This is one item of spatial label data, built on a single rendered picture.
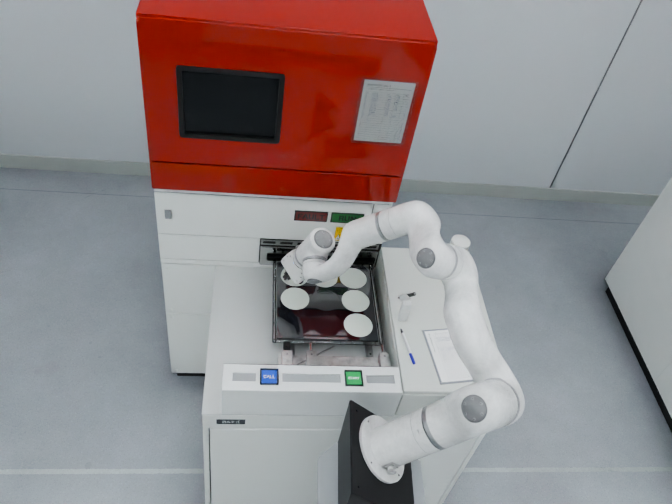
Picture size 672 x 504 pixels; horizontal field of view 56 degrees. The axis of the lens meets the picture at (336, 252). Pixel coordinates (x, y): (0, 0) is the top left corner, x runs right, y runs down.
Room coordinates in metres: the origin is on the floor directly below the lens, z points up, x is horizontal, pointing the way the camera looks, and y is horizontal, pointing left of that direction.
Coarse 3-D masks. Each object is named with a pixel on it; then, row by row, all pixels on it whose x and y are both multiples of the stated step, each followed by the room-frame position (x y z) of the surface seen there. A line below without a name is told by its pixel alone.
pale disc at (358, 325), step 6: (348, 318) 1.39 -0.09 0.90; (354, 318) 1.39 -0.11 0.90; (360, 318) 1.40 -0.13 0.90; (366, 318) 1.40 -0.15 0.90; (348, 324) 1.36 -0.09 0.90; (354, 324) 1.37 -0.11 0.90; (360, 324) 1.37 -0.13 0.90; (366, 324) 1.38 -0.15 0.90; (348, 330) 1.34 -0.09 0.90; (354, 330) 1.34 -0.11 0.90; (360, 330) 1.35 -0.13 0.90; (366, 330) 1.35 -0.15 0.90; (360, 336) 1.32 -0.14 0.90
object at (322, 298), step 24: (288, 288) 1.47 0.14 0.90; (312, 288) 1.49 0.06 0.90; (336, 288) 1.51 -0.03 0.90; (360, 288) 1.53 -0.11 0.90; (288, 312) 1.36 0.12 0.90; (312, 312) 1.38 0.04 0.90; (336, 312) 1.40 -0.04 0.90; (360, 312) 1.42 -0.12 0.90; (288, 336) 1.26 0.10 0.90; (312, 336) 1.28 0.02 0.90; (336, 336) 1.30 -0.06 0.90
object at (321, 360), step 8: (280, 360) 1.18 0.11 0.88; (296, 360) 1.19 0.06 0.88; (320, 360) 1.21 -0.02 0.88; (328, 360) 1.21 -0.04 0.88; (336, 360) 1.22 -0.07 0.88; (344, 360) 1.23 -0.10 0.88; (352, 360) 1.23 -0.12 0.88; (360, 360) 1.24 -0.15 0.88; (368, 360) 1.24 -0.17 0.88; (376, 360) 1.25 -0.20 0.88
